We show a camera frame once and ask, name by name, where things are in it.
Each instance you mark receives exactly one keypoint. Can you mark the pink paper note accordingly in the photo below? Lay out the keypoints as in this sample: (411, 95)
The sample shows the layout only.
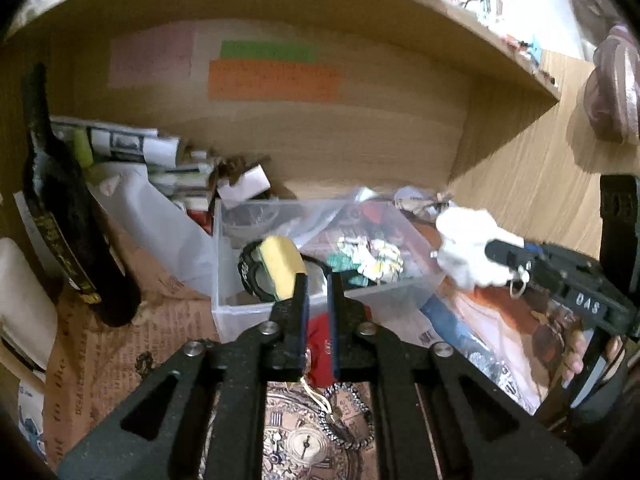
(150, 57)

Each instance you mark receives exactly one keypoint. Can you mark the crumpled colourful cloth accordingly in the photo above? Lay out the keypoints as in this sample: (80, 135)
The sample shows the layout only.
(370, 260)

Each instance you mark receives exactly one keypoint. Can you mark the red pouch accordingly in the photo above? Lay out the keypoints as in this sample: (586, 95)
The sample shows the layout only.
(320, 350)

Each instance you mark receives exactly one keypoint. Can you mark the brown printed paper sheet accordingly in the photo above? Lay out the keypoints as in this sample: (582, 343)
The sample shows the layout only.
(110, 355)

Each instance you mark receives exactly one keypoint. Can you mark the yellow sponge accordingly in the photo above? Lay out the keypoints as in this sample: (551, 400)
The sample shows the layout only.
(282, 265)

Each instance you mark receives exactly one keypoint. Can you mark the white fluffy plush toy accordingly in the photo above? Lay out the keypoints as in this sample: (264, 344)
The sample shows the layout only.
(465, 240)

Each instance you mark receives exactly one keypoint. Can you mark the clear plastic storage box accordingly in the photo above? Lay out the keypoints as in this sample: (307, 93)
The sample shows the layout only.
(250, 310)

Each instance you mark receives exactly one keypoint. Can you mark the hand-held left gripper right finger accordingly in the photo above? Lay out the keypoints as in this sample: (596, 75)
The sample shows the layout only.
(334, 325)

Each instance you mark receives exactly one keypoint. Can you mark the dark wine bottle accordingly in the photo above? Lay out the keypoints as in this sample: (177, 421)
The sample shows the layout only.
(70, 220)

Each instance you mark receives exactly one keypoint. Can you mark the wooden shelf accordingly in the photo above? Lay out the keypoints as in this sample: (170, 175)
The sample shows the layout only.
(350, 130)

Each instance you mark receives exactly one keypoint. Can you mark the rolled printed paper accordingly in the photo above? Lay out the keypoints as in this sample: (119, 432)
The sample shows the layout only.
(130, 142)

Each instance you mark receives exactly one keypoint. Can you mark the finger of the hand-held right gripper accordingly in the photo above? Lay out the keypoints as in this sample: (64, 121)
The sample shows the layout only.
(505, 252)

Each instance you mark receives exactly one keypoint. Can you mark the clear plastic bag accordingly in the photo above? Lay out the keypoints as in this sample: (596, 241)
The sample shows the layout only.
(330, 220)

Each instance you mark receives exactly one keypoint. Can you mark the white plastic bag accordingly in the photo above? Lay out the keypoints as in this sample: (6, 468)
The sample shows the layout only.
(155, 225)

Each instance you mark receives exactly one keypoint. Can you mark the silver crumpled trinket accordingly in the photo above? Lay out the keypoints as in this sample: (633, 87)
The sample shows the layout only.
(420, 202)

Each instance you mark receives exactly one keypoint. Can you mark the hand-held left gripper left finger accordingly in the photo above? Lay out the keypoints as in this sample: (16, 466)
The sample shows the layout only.
(301, 310)

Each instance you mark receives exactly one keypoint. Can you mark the person's right hand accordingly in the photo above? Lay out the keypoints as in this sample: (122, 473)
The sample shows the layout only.
(575, 355)

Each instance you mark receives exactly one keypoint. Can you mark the printed picture sheet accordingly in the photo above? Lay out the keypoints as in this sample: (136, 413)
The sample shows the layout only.
(505, 330)

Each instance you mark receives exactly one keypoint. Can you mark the orange paper note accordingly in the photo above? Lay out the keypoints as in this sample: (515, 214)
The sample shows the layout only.
(272, 81)

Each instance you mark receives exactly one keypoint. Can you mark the green paper note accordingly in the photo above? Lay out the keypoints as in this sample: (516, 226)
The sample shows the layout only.
(270, 51)

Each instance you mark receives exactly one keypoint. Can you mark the white card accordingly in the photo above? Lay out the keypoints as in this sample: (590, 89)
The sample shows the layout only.
(245, 187)

